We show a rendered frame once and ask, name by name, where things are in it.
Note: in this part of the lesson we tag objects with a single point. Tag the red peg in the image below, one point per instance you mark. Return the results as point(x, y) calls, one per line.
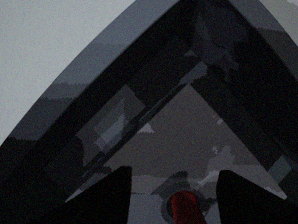
point(186, 209)

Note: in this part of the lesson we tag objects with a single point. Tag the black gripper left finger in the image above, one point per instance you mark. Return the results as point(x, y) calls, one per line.
point(106, 202)

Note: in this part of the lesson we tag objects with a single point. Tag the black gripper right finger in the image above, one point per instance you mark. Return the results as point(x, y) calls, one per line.
point(243, 202)

